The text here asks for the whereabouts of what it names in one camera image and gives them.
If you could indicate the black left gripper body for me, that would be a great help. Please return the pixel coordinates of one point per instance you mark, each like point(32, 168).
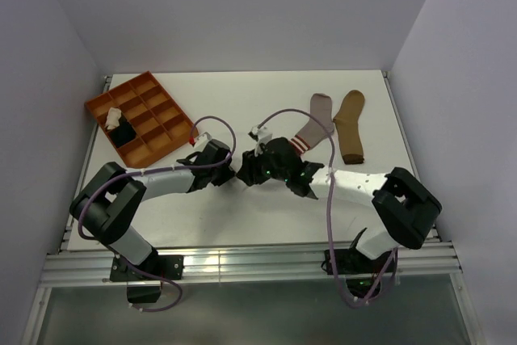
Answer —
point(221, 174)

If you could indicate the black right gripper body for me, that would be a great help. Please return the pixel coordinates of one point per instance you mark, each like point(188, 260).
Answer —
point(262, 168)

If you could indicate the black sock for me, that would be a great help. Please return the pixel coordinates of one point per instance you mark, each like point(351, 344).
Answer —
point(122, 134)

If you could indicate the cream brown striped sock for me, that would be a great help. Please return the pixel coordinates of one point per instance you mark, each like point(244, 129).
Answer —
point(114, 118)

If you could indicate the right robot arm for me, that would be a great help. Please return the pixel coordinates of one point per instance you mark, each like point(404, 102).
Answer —
point(406, 209)

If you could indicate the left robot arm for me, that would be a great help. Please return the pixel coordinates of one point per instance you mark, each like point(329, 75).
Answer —
point(107, 204)

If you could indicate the grey sock red stripes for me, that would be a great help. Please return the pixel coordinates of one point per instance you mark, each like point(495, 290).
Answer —
point(318, 125)

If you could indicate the orange compartment tray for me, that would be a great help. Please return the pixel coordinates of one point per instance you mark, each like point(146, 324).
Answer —
point(160, 123)

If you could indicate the tan brown sock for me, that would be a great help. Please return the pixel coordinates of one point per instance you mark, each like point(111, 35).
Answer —
point(346, 122)

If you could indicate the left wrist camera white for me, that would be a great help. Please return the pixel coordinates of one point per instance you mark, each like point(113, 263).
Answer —
point(200, 141)

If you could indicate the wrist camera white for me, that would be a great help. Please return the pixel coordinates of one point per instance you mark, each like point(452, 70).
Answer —
point(262, 136)
point(200, 141)

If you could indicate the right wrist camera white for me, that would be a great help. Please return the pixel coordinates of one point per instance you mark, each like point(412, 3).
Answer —
point(262, 136)

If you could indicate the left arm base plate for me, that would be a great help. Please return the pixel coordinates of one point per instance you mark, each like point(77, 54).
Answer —
point(165, 266)

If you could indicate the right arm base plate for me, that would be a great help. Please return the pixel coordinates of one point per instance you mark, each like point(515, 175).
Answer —
point(351, 262)

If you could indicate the aluminium frame rail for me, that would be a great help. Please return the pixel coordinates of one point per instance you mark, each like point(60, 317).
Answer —
point(239, 264)

